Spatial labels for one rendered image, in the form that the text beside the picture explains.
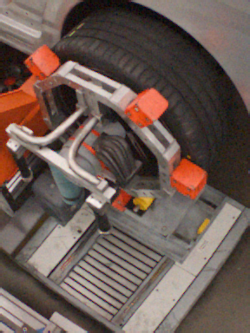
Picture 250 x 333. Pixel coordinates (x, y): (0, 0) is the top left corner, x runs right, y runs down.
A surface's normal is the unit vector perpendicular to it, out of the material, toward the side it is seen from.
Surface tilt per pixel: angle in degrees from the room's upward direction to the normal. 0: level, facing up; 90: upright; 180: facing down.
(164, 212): 0
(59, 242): 0
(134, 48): 10
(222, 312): 0
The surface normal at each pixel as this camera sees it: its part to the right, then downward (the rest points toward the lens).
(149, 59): 0.18, -0.32
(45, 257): -0.10, -0.51
